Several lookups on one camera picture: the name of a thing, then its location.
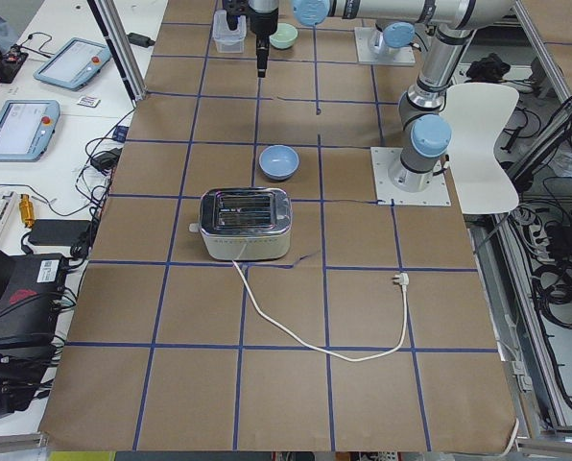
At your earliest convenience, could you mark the clear plastic food container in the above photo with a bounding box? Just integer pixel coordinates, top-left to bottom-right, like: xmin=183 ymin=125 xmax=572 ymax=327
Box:
xmin=212 ymin=10 xmax=247 ymax=54

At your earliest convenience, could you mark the aluminium frame post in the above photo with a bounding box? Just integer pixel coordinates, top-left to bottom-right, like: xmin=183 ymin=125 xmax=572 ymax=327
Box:
xmin=87 ymin=0 xmax=147 ymax=102

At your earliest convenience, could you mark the blue bowl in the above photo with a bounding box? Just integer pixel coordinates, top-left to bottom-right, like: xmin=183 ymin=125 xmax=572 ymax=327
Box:
xmin=259 ymin=145 xmax=299 ymax=181

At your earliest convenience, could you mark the green bowl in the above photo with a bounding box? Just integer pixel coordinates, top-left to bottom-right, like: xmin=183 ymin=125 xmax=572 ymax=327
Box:
xmin=270 ymin=22 xmax=298 ymax=50

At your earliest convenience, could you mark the small printed card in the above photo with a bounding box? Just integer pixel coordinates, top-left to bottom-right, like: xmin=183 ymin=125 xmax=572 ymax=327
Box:
xmin=77 ymin=96 xmax=101 ymax=108

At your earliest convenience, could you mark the teach pendant tablet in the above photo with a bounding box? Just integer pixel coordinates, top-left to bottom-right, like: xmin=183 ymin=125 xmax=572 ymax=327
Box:
xmin=0 ymin=100 xmax=60 ymax=162
xmin=34 ymin=37 xmax=111 ymax=90

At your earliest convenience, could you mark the black power brick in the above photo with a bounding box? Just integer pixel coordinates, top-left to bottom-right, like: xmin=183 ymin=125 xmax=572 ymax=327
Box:
xmin=28 ymin=219 xmax=90 ymax=246

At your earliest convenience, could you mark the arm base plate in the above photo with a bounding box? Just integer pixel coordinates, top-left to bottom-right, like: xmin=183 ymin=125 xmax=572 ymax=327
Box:
xmin=354 ymin=27 xmax=416 ymax=67
xmin=370 ymin=147 xmax=451 ymax=206

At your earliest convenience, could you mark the near teach pendant tablet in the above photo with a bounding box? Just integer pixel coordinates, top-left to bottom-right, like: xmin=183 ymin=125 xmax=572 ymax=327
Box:
xmin=0 ymin=100 xmax=60 ymax=162

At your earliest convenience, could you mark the far teach pendant tablet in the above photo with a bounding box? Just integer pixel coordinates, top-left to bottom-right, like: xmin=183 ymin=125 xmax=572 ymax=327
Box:
xmin=34 ymin=37 xmax=111 ymax=90

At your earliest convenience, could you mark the cream steel toaster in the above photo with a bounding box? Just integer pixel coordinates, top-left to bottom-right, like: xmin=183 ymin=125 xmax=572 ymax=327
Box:
xmin=189 ymin=187 xmax=293 ymax=261

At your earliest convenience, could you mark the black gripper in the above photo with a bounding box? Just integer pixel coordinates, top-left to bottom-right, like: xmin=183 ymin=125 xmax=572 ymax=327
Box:
xmin=249 ymin=0 xmax=278 ymax=78

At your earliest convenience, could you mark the white toaster power cord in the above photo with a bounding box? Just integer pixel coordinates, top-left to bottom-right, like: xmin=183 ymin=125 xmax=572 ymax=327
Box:
xmin=231 ymin=258 xmax=411 ymax=363

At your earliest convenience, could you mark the black power adapter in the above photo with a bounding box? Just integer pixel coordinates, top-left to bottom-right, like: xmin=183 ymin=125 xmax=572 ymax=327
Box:
xmin=127 ymin=33 xmax=155 ymax=48

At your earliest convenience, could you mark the white plastic chair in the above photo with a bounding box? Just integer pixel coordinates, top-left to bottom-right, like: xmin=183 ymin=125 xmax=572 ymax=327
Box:
xmin=441 ymin=83 xmax=519 ymax=215

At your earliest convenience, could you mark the black laptop computer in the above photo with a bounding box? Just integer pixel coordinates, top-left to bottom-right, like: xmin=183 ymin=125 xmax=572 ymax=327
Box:
xmin=0 ymin=250 xmax=67 ymax=350

